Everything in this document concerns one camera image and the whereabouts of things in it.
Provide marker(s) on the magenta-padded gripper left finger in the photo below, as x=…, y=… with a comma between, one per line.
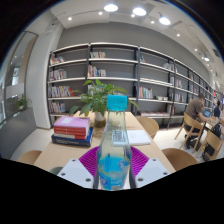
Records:
x=80, y=171

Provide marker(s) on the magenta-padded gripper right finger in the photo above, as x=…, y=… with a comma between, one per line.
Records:
x=148, y=171

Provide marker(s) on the clear bottle with blue cap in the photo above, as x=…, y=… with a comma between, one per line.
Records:
x=114, y=163

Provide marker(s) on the dark blue book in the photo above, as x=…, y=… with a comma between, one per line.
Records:
x=71, y=141

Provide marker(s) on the round-backed wooden chair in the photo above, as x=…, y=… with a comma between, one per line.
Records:
x=180, y=158
x=29, y=156
x=148, y=126

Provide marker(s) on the white open magazine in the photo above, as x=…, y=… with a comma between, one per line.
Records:
x=140, y=137

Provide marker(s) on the red book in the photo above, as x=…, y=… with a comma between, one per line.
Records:
x=70, y=132

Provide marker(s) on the pink book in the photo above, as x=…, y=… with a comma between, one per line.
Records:
x=71, y=122

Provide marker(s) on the group of slatted wooden chairs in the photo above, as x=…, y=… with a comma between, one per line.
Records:
x=213, y=141

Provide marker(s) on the green potted table plant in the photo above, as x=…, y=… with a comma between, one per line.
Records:
x=96, y=98

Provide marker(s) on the person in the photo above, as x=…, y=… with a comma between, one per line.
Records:
x=217, y=110
x=194, y=108

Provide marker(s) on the black backpack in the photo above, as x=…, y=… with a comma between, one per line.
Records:
x=216, y=130

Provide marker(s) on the small potted plant by window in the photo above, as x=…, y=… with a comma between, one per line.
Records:
x=22, y=102

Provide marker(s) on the grey shelf unit with books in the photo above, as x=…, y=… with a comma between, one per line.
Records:
x=113, y=70

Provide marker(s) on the group of ceiling lights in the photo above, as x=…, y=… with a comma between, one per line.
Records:
x=111, y=7

